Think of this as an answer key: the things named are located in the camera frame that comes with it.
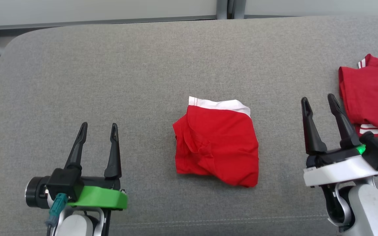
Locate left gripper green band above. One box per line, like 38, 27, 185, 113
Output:
64, 122, 128, 210

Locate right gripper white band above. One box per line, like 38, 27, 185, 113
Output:
301, 93, 378, 188

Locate red jersey with white sleeves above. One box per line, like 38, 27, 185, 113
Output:
338, 53, 378, 140

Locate red shorts with white stripe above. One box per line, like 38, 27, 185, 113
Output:
172, 96, 259, 188

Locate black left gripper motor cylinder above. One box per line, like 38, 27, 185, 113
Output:
25, 176, 50, 209

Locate grey fabric sofa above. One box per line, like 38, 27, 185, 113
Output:
0, 15, 378, 236

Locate teal left camera cable plug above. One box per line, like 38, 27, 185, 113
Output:
45, 193, 68, 236

